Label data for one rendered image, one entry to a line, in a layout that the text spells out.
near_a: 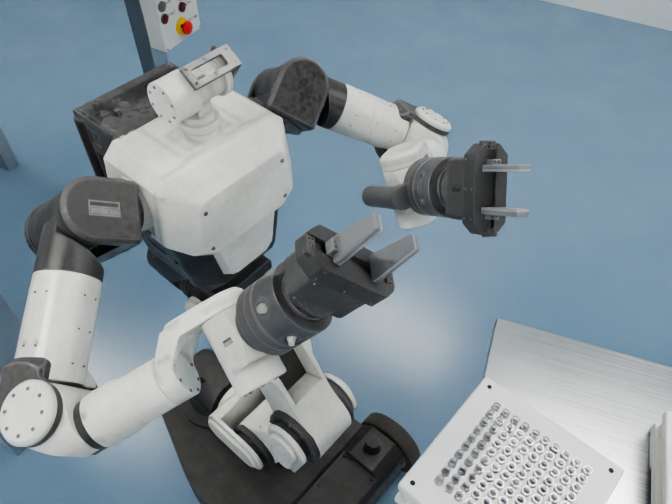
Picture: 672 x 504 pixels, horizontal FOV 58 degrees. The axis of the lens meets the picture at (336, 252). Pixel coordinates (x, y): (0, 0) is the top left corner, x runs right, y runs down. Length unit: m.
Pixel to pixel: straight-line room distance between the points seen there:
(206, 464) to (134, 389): 1.11
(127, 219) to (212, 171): 0.14
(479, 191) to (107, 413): 0.53
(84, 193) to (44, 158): 2.34
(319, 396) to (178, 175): 0.63
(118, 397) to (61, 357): 0.11
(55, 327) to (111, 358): 1.47
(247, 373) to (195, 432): 1.21
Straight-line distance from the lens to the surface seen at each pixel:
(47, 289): 0.88
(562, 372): 1.20
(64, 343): 0.86
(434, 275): 2.44
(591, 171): 3.09
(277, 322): 0.65
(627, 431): 1.19
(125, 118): 1.05
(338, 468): 1.80
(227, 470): 1.85
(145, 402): 0.77
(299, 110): 1.07
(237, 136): 0.97
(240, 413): 1.80
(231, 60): 0.93
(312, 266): 0.59
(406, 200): 0.91
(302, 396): 1.32
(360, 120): 1.15
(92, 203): 0.90
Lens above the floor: 1.86
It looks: 48 degrees down
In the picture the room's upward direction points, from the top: straight up
